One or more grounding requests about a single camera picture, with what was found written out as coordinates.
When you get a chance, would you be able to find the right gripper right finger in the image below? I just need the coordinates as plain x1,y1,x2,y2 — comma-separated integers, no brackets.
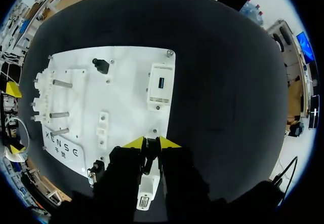
157,135,211,222

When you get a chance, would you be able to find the black Ethernet cable plug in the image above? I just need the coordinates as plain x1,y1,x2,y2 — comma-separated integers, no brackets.
144,137,160,175

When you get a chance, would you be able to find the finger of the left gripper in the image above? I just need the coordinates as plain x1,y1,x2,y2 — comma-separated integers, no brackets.
9,143,26,156
5,81,23,98

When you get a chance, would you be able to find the white board with sockets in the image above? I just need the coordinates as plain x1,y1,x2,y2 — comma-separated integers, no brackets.
30,46,177,211

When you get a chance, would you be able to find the silver and black D-sub plug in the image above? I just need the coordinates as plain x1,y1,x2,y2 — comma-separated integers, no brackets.
87,160,105,188

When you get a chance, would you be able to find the black angled plug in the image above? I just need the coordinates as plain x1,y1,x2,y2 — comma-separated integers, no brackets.
92,57,110,75

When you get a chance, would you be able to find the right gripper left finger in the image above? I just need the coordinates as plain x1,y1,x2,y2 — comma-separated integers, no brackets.
93,136,147,222

